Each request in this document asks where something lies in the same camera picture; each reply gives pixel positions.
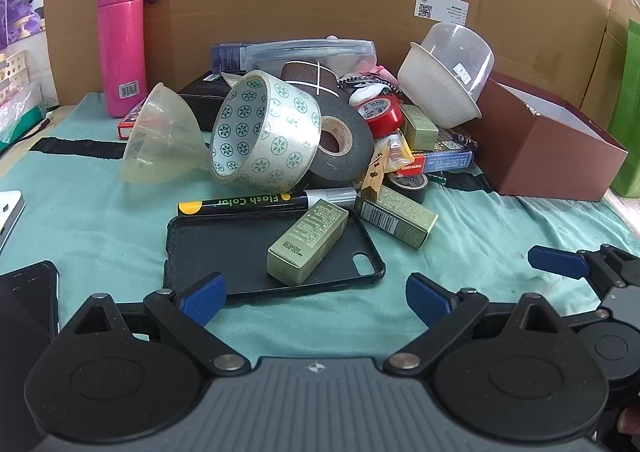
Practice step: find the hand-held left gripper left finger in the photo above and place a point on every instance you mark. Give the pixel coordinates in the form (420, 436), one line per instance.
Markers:
(202, 302)

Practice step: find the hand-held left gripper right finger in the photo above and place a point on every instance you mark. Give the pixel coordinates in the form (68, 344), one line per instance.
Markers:
(425, 302)

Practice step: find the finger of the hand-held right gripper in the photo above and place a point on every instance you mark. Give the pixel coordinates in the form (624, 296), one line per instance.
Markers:
(555, 261)

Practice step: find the black phone case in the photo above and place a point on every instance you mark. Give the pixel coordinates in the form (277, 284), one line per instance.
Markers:
(225, 252)

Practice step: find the olive green small box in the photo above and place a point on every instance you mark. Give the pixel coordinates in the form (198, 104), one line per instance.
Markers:
(420, 129)
(400, 219)
(305, 247)

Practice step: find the brown cardboard box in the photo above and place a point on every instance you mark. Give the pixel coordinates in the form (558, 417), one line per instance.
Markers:
(550, 157)

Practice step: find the black marker pen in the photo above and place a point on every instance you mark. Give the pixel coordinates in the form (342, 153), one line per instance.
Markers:
(240, 202)

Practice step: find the wooden clothespin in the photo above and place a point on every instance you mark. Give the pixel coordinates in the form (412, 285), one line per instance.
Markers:
(372, 182)

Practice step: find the blue card box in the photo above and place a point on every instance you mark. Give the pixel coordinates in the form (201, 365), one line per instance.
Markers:
(445, 162)

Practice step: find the small black tape roll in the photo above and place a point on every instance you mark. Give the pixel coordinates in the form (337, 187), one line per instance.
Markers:
(410, 184)

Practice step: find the teal cloth mat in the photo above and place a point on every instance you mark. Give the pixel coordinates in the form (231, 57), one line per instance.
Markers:
(100, 232)

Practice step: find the yellow clear packet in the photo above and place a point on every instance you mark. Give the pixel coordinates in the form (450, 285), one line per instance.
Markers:
(400, 154)

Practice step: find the large black tape roll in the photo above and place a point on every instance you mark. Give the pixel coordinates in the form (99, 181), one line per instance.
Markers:
(350, 152)

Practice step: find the green fabric bag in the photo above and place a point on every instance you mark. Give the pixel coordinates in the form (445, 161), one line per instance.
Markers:
(627, 107)

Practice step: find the clear plastic funnel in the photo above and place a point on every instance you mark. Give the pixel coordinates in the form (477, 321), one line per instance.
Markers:
(160, 132)

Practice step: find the black smartphone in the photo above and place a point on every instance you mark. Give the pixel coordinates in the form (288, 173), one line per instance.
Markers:
(25, 287)

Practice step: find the red tape roll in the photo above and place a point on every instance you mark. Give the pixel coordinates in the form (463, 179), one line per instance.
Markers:
(385, 119)

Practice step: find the green patterned clear tape roll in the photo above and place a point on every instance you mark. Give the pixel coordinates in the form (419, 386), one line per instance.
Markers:
(290, 132)

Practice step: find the red card box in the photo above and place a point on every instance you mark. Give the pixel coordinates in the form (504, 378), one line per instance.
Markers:
(127, 124)

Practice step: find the black tape strip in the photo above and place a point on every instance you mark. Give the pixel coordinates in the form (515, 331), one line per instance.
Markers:
(75, 147)

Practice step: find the black box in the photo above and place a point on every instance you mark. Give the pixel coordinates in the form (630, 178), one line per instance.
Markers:
(200, 97)

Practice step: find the white power bank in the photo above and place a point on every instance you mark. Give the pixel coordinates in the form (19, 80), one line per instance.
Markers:
(10, 212)

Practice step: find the white ribbed plastic bowl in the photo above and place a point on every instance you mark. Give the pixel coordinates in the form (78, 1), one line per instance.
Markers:
(430, 87)

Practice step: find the white cotton pad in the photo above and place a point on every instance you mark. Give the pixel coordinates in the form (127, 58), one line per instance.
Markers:
(367, 93)

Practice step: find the plain cardboard box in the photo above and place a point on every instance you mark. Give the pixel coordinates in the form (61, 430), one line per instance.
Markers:
(617, 42)

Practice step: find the clear plastic container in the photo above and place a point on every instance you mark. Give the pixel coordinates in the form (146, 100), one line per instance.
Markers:
(460, 52)

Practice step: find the brown plaid pouch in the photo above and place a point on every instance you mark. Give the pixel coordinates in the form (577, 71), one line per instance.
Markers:
(300, 74)

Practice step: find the clear plastic bag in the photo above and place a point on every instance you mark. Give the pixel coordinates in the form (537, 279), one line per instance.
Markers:
(20, 112)

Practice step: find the clear pencil case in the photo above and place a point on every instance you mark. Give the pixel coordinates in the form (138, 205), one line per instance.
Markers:
(300, 52)

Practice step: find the pink thermos bottle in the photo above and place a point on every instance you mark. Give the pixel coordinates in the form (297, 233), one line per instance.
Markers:
(120, 42)

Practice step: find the white shipping label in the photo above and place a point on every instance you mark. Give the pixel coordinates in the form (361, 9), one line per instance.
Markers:
(442, 7)

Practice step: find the white perforated basket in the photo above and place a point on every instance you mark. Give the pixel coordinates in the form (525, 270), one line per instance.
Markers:
(15, 67)

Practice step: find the purple bag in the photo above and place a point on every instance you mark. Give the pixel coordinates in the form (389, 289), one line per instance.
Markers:
(15, 7)

